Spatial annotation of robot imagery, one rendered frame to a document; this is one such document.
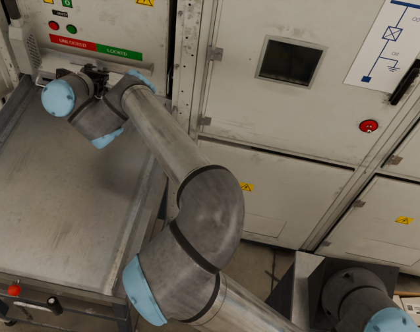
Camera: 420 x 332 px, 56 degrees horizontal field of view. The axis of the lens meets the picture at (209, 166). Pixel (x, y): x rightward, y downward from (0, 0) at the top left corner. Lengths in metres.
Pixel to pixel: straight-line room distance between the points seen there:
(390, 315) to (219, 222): 0.56
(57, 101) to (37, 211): 0.39
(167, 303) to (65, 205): 0.74
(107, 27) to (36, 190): 0.57
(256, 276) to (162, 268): 1.55
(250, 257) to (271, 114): 1.02
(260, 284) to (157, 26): 1.39
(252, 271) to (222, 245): 1.54
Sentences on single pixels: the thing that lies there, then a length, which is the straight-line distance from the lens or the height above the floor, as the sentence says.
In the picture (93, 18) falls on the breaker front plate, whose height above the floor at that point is 1.20.
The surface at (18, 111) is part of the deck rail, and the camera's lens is 1.61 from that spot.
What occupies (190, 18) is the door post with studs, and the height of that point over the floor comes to 1.30.
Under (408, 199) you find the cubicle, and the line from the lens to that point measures 1.80.
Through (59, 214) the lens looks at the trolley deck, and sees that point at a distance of 1.32.
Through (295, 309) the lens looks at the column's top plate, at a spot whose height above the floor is 0.75.
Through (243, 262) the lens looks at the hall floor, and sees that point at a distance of 2.18.
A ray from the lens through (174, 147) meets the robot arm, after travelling 0.78.
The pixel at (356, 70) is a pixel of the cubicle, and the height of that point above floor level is 1.26.
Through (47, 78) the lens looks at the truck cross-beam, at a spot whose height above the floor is 0.90.
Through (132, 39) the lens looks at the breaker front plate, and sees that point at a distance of 1.38.
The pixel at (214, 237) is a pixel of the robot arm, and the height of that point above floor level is 1.42.
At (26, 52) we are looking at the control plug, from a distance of 1.44.
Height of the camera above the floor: 1.98
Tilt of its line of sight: 54 degrees down
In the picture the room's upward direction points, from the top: 11 degrees clockwise
